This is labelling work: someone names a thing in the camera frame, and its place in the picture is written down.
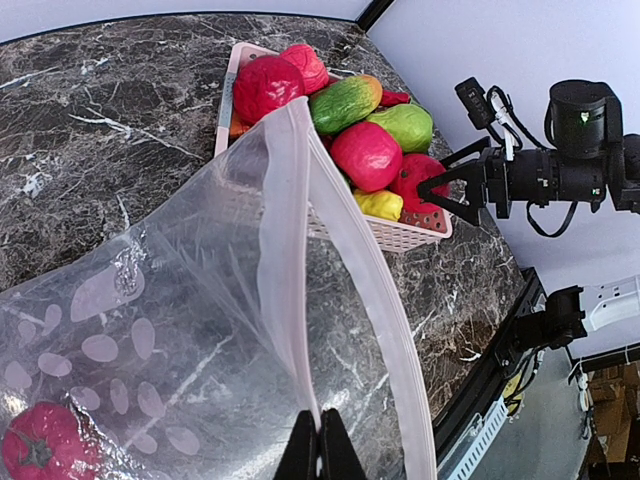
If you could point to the white slotted cable duct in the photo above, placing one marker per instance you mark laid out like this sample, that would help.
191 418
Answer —
476 439

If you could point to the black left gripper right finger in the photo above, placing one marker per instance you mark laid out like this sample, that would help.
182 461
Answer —
339 460

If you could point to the red tomato with stem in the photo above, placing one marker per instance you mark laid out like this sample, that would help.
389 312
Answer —
46 442

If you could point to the right black frame post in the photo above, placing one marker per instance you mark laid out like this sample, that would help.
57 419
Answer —
372 13

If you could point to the yellow pepper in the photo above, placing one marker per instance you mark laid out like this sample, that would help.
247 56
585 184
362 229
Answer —
382 204

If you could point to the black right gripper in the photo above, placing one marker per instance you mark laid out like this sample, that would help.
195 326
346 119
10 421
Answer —
495 185

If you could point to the red chili pepper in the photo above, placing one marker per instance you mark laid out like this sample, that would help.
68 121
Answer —
390 99

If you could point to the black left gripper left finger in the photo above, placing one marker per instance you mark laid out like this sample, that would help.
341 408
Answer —
300 458

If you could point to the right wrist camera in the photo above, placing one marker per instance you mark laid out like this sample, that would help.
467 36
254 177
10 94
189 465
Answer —
491 111

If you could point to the black front frame rail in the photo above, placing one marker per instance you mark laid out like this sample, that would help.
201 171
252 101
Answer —
490 365

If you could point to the red fruit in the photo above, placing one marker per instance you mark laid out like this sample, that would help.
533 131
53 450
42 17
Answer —
416 168
368 155
265 84
304 58

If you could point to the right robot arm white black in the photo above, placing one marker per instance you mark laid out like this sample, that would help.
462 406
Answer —
586 158

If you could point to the pink plastic basket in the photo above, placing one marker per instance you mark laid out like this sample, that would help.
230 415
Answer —
332 209

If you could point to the green pear-like fruit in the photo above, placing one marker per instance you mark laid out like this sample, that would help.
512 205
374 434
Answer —
410 125

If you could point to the green orange mango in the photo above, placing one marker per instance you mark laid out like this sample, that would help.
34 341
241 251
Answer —
344 103

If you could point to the clear zip top bag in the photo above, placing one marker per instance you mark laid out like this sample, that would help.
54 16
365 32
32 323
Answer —
188 345

